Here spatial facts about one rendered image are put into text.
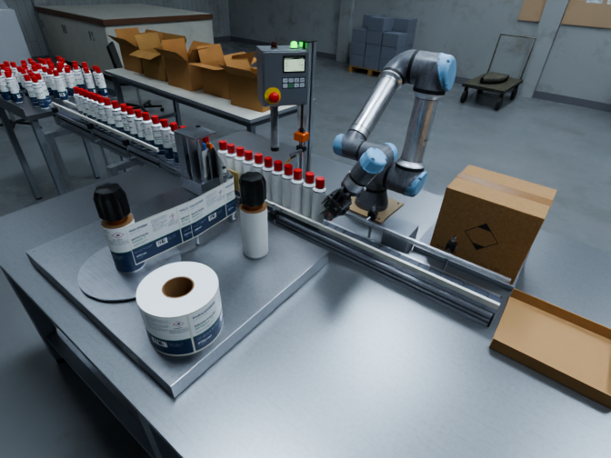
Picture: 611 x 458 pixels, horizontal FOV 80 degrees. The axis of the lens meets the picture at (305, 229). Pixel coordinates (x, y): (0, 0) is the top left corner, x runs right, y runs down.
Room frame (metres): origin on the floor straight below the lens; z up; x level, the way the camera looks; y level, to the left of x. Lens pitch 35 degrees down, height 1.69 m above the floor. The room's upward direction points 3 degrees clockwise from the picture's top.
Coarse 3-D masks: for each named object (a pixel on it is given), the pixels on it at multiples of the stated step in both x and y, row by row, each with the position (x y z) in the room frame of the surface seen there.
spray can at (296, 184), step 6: (294, 174) 1.24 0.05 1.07; (300, 174) 1.24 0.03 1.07; (294, 180) 1.24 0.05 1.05; (300, 180) 1.24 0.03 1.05; (294, 186) 1.23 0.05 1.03; (300, 186) 1.23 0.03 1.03; (294, 192) 1.23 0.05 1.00; (300, 192) 1.23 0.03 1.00; (294, 198) 1.23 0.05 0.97; (300, 198) 1.23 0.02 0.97; (294, 204) 1.23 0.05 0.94; (300, 204) 1.23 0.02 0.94; (294, 210) 1.23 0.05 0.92; (300, 210) 1.23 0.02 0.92
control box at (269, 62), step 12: (264, 48) 1.37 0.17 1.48; (288, 48) 1.40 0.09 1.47; (300, 48) 1.41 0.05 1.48; (264, 60) 1.34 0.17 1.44; (276, 60) 1.35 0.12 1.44; (264, 72) 1.34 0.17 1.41; (276, 72) 1.35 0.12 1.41; (264, 84) 1.34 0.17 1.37; (276, 84) 1.35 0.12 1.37; (264, 96) 1.34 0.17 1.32; (288, 96) 1.37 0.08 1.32; (300, 96) 1.38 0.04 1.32
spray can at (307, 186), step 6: (306, 174) 1.22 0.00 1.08; (312, 174) 1.22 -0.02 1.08; (306, 180) 1.22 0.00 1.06; (312, 180) 1.21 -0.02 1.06; (306, 186) 1.21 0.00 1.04; (312, 186) 1.21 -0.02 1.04; (306, 192) 1.20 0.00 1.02; (312, 192) 1.21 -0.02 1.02; (306, 198) 1.20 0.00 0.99; (306, 204) 1.20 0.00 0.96; (306, 210) 1.20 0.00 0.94; (306, 216) 1.20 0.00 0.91
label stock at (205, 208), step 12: (204, 156) 1.43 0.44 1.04; (216, 156) 1.44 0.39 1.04; (204, 168) 1.43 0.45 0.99; (216, 168) 1.47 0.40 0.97; (216, 192) 1.13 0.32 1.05; (228, 192) 1.18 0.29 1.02; (192, 204) 1.03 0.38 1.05; (204, 204) 1.07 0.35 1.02; (216, 204) 1.12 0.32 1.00; (228, 204) 1.17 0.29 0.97; (192, 216) 1.03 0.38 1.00; (204, 216) 1.07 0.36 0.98; (216, 216) 1.12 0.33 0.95; (192, 228) 1.02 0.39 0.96; (204, 228) 1.06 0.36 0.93
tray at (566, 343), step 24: (504, 312) 0.82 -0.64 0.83; (528, 312) 0.82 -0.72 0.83; (552, 312) 0.82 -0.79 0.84; (504, 336) 0.72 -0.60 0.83; (528, 336) 0.72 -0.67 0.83; (552, 336) 0.73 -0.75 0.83; (576, 336) 0.73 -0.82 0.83; (600, 336) 0.73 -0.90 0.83; (528, 360) 0.62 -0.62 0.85; (552, 360) 0.64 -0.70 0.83; (576, 360) 0.65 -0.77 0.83; (600, 360) 0.65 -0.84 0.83; (576, 384) 0.56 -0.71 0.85; (600, 384) 0.57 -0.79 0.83
